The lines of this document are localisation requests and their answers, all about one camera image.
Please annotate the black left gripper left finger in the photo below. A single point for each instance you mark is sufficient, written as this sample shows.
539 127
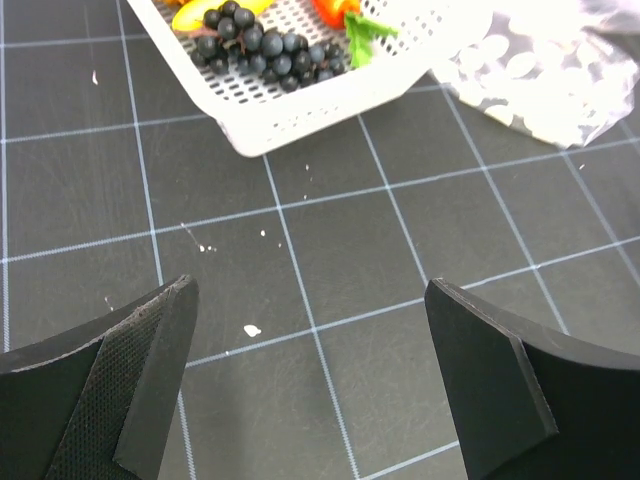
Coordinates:
97 401

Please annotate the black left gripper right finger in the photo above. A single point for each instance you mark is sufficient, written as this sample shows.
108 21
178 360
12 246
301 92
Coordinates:
529 402

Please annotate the white perforated plastic basket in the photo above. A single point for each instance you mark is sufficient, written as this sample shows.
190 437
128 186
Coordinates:
257 118

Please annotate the yellow toy banana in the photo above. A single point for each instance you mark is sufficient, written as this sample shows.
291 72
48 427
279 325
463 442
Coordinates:
190 15

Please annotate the white-dotted clear zip bag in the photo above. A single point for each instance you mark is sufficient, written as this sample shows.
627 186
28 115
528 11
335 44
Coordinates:
543 68

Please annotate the dark purple grape bunch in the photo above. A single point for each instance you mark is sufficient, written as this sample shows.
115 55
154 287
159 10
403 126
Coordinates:
285 59

